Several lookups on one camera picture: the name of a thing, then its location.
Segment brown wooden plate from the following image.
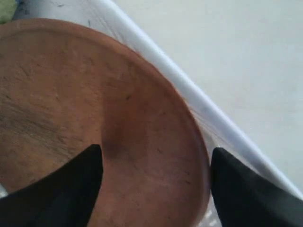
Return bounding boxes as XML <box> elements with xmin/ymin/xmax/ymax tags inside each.
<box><xmin>0</xmin><ymin>18</ymin><xmax>210</xmax><ymax>227</ymax></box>

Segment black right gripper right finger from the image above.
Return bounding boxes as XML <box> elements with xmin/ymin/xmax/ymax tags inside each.
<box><xmin>211</xmin><ymin>148</ymin><xmax>303</xmax><ymax>227</ymax></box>

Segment white perforated plastic basket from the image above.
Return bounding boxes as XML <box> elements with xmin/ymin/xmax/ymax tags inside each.
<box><xmin>0</xmin><ymin>0</ymin><xmax>303</xmax><ymax>227</ymax></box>

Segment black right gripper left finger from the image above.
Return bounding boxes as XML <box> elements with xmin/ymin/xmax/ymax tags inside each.
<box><xmin>0</xmin><ymin>144</ymin><xmax>103</xmax><ymax>227</ymax></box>

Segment blue snack packet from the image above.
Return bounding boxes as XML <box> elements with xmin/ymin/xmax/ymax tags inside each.
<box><xmin>0</xmin><ymin>0</ymin><xmax>18</xmax><ymax>24</ymax></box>

